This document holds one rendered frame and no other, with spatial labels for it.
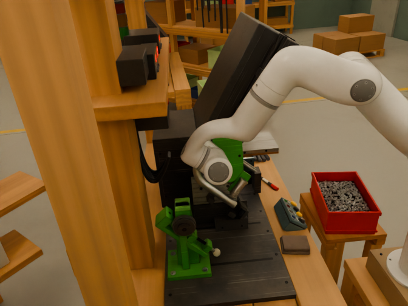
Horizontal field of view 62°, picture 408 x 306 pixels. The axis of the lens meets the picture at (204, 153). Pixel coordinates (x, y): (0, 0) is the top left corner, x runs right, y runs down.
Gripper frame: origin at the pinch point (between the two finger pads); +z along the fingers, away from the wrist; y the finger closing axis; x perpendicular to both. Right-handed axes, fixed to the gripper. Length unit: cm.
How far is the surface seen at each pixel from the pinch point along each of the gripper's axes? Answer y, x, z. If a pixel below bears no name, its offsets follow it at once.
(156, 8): 103, -55, 350
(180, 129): 11.5, 3.3, 15.4
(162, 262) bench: -13.1, 42.3, -11.1
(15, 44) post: 46, -1, -74
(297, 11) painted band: -111, -371, 908
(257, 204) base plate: -35.5, 6.3, 13.3
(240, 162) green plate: -13.6, -3.6, 2.8
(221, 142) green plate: -2.4, -4.5, 2.7
